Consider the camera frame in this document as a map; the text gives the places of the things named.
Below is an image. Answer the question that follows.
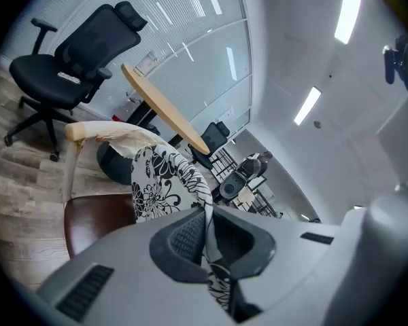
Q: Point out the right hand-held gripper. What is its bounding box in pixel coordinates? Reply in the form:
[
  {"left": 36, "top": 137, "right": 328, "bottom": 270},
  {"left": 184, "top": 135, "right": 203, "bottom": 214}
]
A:
[{"left": 375, "top": 91, "right": 408, "bottom": 196}]

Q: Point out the round wooden table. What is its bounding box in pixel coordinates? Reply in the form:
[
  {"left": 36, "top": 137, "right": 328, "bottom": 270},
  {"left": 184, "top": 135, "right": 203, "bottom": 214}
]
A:
[{"left": 97, "top": 62, "right": 211, "bottom": 186}]

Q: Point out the black mesh office chair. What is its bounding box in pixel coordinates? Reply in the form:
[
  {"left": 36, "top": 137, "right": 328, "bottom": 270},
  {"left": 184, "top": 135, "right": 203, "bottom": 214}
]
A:
[
  {"left": 5, "top": 1, "right": 149, "bottom": 163},
  {"left": 186, "top": 121, "right": 231, "bottom": 171}
]

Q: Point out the black-and-white floral cloth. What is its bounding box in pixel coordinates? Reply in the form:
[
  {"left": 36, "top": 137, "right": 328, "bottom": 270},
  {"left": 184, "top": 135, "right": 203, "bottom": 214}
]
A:
[{"left": 131, "top": 144, "right": 233, "bottom": 314}]

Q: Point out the beige tablecloth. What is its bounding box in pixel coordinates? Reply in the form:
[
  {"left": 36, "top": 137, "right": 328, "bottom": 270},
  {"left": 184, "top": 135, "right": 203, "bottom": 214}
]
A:
[{"left": 236, "top": 190, "right": 256, "bottom": 206}]

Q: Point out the black grey machine top right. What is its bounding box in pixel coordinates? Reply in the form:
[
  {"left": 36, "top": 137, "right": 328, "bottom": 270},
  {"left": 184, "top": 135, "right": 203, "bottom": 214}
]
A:
[{"left": 220, "top": 157, "right": 263, "bottom": 204}]

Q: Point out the long ceiling light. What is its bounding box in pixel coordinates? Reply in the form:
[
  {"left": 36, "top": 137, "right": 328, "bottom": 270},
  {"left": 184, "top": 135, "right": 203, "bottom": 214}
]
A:
[
  {"left": 333, "top": 0, "right": 364, "bottom": 46},
  {"left": 293, "top": 86, "right": 323, "bottom": 126}
]

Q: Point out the wooden chair brown seat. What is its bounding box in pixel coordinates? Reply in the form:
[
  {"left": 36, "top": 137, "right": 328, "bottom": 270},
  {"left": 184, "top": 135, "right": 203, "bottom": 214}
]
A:
[{"left": 63, "top": 120, "right": 177, "bottom": 259}]

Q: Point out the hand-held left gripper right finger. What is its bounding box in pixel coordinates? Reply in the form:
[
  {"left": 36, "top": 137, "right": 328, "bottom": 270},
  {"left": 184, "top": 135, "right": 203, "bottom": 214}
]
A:
[{"left": 212, "top": 205, "right": 343, "bottom": 326}]

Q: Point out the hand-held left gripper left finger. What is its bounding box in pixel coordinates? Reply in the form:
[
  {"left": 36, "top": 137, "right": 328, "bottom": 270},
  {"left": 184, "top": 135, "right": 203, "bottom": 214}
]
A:
[{"left": 36, "top": 208, "right": 239, "bottom": 326}]

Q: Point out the white extension socket strip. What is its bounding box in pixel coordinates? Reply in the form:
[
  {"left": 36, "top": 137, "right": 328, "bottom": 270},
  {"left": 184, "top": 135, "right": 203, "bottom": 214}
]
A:
[{"left": 56, "top": 71, "right": 82, "bottom": 84}]

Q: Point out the black head-worn camera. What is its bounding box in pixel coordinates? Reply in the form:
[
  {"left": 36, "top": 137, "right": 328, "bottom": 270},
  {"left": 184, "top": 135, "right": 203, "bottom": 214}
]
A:
[{"left": 382, "top": 34, "right": 408, "bottom": 92}]

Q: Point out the white paper notice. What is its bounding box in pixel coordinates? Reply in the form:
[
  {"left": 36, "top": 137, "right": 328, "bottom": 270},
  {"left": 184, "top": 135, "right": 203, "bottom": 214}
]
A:
[{"left": 216, "top": 106, "right": 235, "bottom": 122}]

